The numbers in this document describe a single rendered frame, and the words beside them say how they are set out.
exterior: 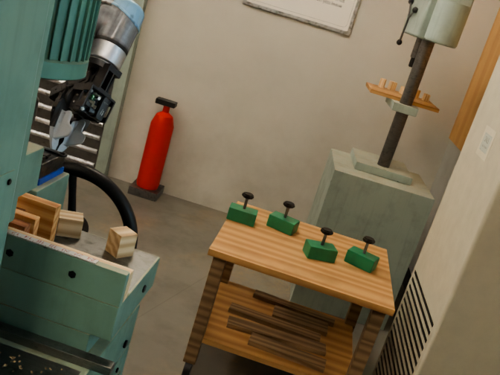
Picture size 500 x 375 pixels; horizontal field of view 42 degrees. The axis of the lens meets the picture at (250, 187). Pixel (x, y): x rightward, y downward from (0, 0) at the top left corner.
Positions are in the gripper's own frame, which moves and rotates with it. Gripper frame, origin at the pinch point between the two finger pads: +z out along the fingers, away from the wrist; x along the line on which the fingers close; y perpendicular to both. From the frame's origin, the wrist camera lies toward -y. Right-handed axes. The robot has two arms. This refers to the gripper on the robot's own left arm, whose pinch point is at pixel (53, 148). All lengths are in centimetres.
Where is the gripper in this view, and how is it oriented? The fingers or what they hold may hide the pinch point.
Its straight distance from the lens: 139.9
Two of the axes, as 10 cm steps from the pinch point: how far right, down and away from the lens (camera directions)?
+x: 5.0, 4.1, 7.6
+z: -3.7, 9.0, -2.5
